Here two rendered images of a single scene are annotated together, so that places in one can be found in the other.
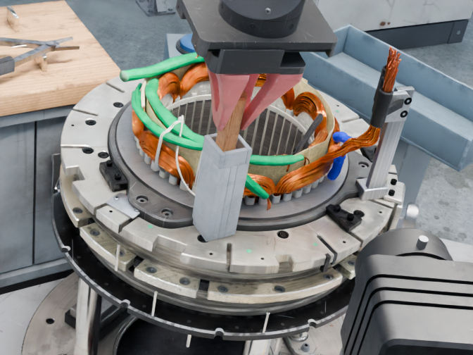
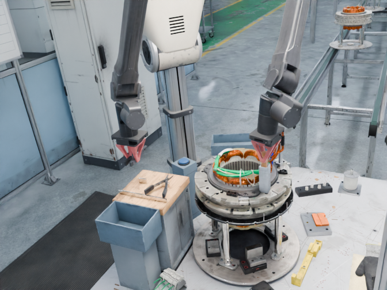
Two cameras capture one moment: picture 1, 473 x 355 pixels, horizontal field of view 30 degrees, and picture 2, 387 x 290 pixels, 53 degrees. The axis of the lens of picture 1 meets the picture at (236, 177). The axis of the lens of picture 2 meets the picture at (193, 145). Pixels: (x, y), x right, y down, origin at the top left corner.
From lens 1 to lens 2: 71 cm
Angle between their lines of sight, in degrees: 25
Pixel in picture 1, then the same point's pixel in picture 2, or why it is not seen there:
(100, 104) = (202, 183)
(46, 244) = (183, 241)
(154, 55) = (67, 197)
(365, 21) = not seen: hidden behind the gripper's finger
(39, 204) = (179, 229)
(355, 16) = not seen: hidden behind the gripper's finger
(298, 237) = (281, 181)
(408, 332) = not seen: outside the picture
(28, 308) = (190, 263)
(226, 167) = (268, 171)
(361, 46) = (219, 138)
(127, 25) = (46, 193)
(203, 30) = (266, 138)
